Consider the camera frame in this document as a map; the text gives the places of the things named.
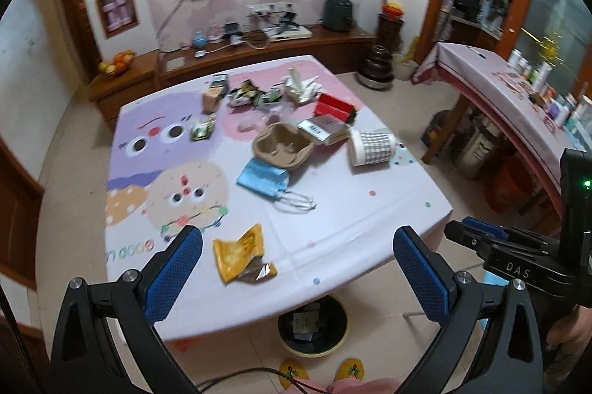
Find yellow snack wrapper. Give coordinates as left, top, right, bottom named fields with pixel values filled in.
left=213, top=224, right=278, bottom=286

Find dark stacked pots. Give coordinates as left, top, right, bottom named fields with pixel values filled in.
left=356, top=45, right=395, bottom=90

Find dark wooden stand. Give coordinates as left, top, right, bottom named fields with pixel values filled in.
left=377, top=17, right=405, bottom=53

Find yellow slipper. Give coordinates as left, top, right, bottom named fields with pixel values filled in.
left=279, top=358, right=310, bottom=390
left=334, top=357, right=364, bottom=383

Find cartoon printed tablecloth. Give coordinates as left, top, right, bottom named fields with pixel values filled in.
left=104, top=54, right=454, bottom=341

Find wooden doorway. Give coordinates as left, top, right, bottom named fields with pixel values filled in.
left=55, top=0, right=101, bottom=82

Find black and orange box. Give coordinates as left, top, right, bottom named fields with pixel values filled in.
left=421, top=110, right=451, bottom=149

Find wooden television console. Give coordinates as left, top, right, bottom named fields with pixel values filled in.
left=157, top=24, right=377, bottom=87

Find brown paper carton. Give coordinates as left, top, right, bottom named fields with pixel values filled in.
left=202, top=89, right=223, bottom=114

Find brown box with barcode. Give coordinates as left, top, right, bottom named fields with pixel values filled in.
left=297, top=115, right=351, bottom=145

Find light blue stool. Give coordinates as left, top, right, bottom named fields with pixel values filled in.
left=478, top=271, right=514, bottom=288

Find black cable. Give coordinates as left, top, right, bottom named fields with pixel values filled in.
left=194, top=368, right=324, bottom=394

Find person's right hand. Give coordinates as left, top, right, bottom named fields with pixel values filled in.
left=546, top=306, right=592, bottom=371

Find yellow round waste bin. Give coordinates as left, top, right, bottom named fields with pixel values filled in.
left=276, top=293, right=349, bottom=358

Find checkered paper cup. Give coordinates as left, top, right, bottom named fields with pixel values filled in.
left=348, top=128, right=399, bottom=167

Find blue face mask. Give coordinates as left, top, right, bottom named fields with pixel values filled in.
left=236, top=157, right=319, bottom=214

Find metal pot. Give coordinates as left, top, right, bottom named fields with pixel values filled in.
left=451, top=117, right=491, bottom=179

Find orange bucket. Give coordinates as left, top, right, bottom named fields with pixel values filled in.
left=483, top=154, right=532, bottom=214

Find person's pink trouser leg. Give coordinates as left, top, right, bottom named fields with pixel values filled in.
left=296, top=378, right=408, bottom=394

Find fruit bowl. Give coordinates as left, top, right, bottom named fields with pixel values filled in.
left=98, top=51, right=136, bottom=77

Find white bucket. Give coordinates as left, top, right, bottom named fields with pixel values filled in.
left=392, top=54, right=417, bottom=82

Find small green snack wrapper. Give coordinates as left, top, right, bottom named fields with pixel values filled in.
left=191, top=117, right=216, bottom=141

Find white set-top box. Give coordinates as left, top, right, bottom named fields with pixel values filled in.
left=269, top=26, right=313, bottom=42

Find red box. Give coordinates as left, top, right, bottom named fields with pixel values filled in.
left=313, top=93, right=358, bottom=124

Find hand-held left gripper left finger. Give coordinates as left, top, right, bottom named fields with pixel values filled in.
left=48, top=225, right=204, bottom=394

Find black and gold wrapper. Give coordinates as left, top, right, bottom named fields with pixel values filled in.
left=229, top=80, right=264, bottom=108

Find translucent plastic bag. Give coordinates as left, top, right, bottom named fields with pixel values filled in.
left=283, top=68, right=306, bottom=99

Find yellow artificial flowers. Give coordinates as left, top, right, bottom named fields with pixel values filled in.
left=536, top=31, right=567, bottom=62

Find clear plastic wrap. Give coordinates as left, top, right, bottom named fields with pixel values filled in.
left=259, top=102, right=297, bottom=129

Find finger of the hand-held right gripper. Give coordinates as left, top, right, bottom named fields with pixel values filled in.
left=444, top=220, right=492, bottom=257
left=462, top=216, right=560, bottom=253

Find brown cardboard cup carrier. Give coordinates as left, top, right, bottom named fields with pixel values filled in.
left=251, top=122, right=316, bottom=169

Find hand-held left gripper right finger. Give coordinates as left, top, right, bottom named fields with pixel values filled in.
left=393, top=225, right=544, bottom=394

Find television cable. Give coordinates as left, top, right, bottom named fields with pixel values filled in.
left=157, top=0, right=192, bottom=48

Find row of assorted bottles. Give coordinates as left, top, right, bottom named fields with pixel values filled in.
left=506, top=49, right=592, bottom=136

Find white tissue paper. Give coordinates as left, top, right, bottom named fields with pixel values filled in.
left=296, top=78, right=324, bottom=104

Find cloth covered side table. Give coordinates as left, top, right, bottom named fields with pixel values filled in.
left=411, top=43, right=592, bottom=210

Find white wall outlet strip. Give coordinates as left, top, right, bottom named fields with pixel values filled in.
left=246, top=1, right=297, bottom=16

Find dark green appliance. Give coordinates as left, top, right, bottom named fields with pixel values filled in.
left=322, top=0, right=354, bottom=31

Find wooden side cabinet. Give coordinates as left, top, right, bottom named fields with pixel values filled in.
left=88, top=52, right=160, bottom=131

